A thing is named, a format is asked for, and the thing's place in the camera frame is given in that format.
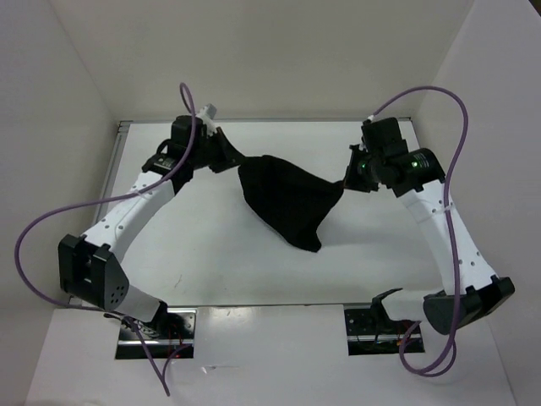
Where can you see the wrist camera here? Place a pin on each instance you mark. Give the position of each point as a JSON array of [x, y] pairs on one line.
[[383, 138], [182, 133]]

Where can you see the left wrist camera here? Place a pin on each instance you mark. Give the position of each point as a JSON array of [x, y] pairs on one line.
[[182, 133]]

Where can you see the black skirt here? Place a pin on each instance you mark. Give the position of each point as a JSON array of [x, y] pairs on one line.
[[290, 200]]

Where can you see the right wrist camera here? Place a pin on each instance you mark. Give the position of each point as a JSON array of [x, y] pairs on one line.
[[383, 138]]

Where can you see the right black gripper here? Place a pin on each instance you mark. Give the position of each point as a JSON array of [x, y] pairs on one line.
[[352, 180]]

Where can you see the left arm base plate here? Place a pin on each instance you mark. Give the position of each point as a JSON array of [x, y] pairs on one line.
[[177, 339]]

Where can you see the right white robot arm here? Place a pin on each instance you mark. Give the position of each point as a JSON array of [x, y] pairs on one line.
[[471, 288]]

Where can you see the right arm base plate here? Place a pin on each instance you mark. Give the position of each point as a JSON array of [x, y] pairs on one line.
[[365, 336]]

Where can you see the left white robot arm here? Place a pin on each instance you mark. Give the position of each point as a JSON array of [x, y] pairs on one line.
[[90, 265]]

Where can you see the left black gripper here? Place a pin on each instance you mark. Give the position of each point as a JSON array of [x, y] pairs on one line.
[[230, 156]]

